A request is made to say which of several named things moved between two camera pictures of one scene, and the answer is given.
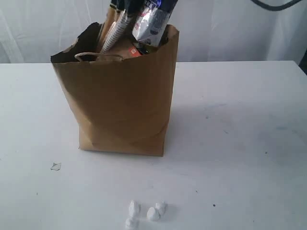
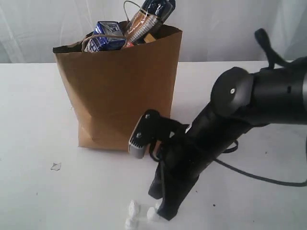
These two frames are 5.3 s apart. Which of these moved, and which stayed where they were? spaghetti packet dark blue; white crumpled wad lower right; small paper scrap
Moved: spaghetti packet dark blue
Stayed: small paper scrap; white crumpled wad lower right
